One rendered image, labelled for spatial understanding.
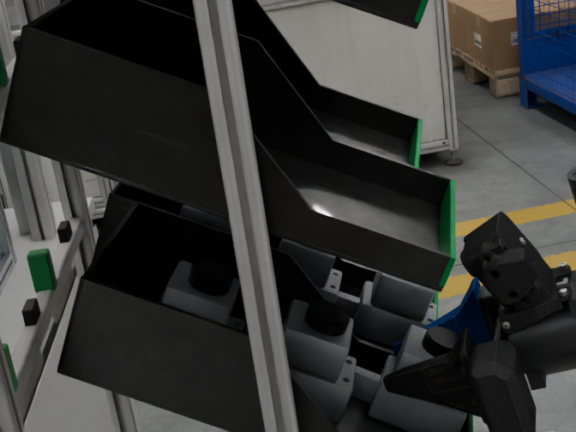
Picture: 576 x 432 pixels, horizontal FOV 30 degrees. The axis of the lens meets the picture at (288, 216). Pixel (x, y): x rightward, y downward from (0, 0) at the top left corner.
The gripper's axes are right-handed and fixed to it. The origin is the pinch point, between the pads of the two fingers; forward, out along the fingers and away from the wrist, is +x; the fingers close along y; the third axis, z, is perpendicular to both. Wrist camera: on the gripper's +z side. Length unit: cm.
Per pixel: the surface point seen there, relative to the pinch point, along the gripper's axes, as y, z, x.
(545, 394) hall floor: -199, -115, 28
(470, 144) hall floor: -412, -98, 60
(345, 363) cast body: 1.6, 1.8, 5.9
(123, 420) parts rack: -15.6, -6.7, 35.3
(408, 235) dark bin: 2.9, 10.3, -1.9
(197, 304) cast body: 5.6, 10.4, 12.6
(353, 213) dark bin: 2.7, 12.6, 1.1
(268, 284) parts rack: 12.3, 12.9, 4.6
